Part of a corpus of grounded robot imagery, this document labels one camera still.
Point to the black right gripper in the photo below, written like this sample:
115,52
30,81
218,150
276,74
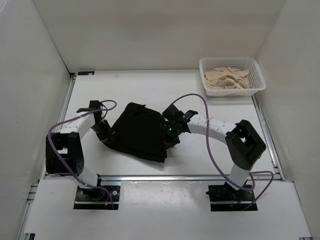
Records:
167,125

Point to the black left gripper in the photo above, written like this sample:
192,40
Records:
109,132

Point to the black trousers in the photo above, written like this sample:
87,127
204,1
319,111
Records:
140,132

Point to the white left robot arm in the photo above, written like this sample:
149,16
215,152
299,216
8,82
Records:
63,148

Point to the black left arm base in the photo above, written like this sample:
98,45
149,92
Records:
97,199

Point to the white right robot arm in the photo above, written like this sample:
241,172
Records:
242,140

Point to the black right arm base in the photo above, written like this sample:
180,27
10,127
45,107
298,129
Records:
224,198

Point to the beige trousers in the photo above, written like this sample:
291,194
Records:
224,78

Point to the small black label plate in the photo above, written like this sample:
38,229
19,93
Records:
86,73

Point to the white plastic basket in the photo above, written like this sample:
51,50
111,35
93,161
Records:
255,76

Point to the silver front aluminium rail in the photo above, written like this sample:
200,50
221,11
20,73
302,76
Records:
162,178

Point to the silver aluminium rail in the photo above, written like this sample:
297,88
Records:
67,97
162,178
271,148

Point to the silver left aluminium rail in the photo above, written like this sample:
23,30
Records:
67,97

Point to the silver right aluminium rail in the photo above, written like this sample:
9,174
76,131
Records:
271,148

